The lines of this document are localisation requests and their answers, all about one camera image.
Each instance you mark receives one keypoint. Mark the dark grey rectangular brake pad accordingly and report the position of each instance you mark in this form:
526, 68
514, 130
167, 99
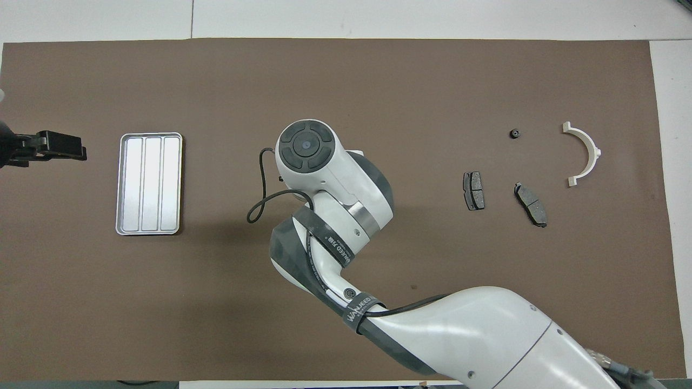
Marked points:
474, 190

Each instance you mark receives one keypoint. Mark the silver metal tray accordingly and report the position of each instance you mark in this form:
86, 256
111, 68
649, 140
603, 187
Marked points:
148, 183

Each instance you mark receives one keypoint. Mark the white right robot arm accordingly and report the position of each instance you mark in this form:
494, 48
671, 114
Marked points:
486, 335

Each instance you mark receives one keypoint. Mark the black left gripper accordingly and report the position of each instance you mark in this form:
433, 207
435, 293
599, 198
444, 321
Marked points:
8, 146

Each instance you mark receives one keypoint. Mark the brown table mat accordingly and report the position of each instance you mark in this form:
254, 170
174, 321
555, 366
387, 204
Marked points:
216, 302

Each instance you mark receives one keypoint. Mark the dark grey curved brake pad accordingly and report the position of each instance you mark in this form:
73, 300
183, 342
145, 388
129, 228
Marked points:
531, 205

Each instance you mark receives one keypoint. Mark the white curved plastic bracket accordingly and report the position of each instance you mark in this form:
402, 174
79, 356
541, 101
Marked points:
591, 148

